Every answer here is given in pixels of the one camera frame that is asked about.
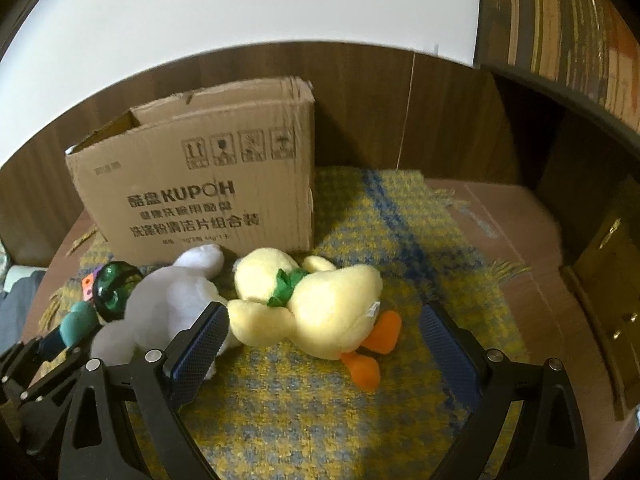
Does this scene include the grey cloth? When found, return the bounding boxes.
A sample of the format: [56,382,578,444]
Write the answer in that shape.
[0,270,48,347]

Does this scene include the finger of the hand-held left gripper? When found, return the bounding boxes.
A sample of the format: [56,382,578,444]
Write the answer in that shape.
[0,338,48,392]
[15,349,89,412]

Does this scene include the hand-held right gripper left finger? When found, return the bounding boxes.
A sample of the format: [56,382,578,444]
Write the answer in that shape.
[60,301,231,480]

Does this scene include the yellow blue checked blanket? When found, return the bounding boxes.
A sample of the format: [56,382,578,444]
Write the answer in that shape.
[47,167,531,480]

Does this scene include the wooden drawer cabinet brass knobs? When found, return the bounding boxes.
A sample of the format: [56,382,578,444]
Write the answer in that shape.
[560,210,640,421]

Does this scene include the pale green pillow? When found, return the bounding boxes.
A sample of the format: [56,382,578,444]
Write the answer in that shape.
[0,252,17,293]

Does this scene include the yellow duck plush toy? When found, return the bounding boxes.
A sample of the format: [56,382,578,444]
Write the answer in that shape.
[227,246,402,394]

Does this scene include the printed cardboard box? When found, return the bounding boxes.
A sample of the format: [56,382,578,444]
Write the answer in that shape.
[65,76,316,266]

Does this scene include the teal plush toy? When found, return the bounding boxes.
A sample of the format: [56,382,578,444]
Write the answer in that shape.
[37,301,101,361]

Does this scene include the white plush toy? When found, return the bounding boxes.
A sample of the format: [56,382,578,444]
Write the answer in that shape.
[90,244,242,379]

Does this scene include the green round toy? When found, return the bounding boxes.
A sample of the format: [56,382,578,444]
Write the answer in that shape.
[92,261,144,320]

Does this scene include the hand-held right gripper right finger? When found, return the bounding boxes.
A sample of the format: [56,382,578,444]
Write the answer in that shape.
[420,302,588,480]

